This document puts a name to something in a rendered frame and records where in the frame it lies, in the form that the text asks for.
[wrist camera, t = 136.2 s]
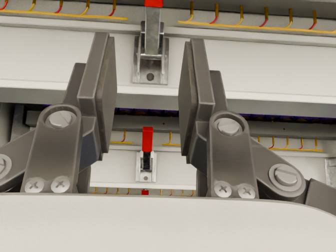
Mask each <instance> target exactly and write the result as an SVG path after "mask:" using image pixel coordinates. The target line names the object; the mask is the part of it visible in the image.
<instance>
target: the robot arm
mask: <svg viewBox="0 0 336 252"><path fill-rule="evenodd" d="M117 90H118V87H117V69H116V51H115V37H114V36H110V34H109V33H108V32H95V34H94V37H93V41H92V44H91V48H90V51H89V55H88V58H87V62H86V63H81V62H76V63H75V64H74V66H73V69H72V72H71V76H70V79H69V82H68V85H67V88H66V91H65V94H64V97H63V100H62V103H56V104H53V105H50V106H48V107H46V108H45V109H44V110H43V111H42V112H41V113H40V115H39V117H38V121H37V125H36V128H34V129H32V130H30V131H29V132H27V133H25V134H23V135H21V136H19V137H17V138H15V139H14V140H12V141H10V142H8V143H6V144H4V145H2V146H0V252H336V188H334V187H332V186H330V185H327V184H325V183H322V182H320V181H318V180H315V179H313V178H310V180H307V179H305V178H304V176H303V175H302V173H301V172H300V171H299V170H298V169H297V168H296V167H295V166H293V165H292V164H290V163H289V162H287V161H286V160H284V159H283V158H281V157H280V156H278V155H277V154H276V153H274V152H273V151H271V150H270V149H268V148H267V147H265V146H264V145H262V144H261V143H259V142H258V141H256V140H255V139H254V138H252V137H251V136H250V129H249V125H248V122H247V121H246V120H245V118H244V117H242V116H241V115H240V114H238V113H236V112H233V111H229V108H228V103H227V98H226V94H225V89H224V84H223V80H222V75H221V72H220V71H219V70H209V64H208V58H207V52H206V47H205V41H204V39H203V38H190V41H185V44H184V51H183V59H182V66H181V73H180V80H179V88H178V110H179V129H180V147H181V156H186V164H191V165H193V166H194V167H195V168H196V169H197V170H196V196H171V195H133V194H91V193H90V181H91V165H92V164H94V163H95V162H97V161H103V155H104V153H106V154H108V152H109V146H110V140H111V133H112V126H113V120H114V113H115V106H116V99H117Z"/></svg>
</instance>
